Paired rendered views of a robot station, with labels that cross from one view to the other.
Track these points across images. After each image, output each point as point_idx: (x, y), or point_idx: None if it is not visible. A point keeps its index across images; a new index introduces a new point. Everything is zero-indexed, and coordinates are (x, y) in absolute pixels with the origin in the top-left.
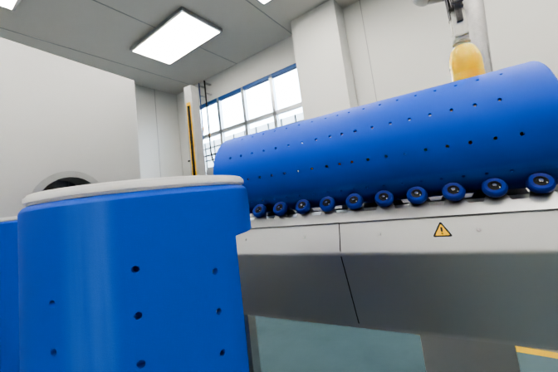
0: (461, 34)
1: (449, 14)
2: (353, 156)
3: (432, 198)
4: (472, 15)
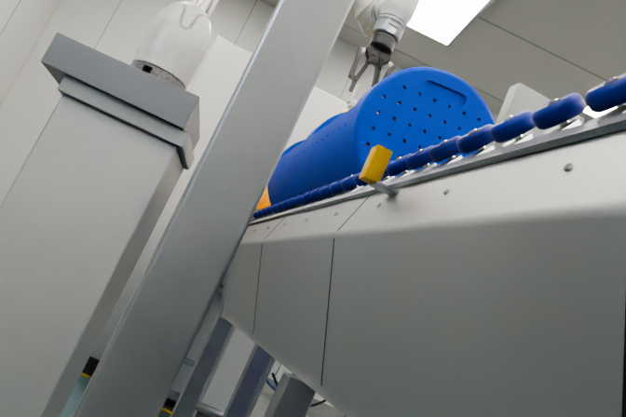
0: None
1: (360, 75)
2: None
3: (173, 171)
4: None
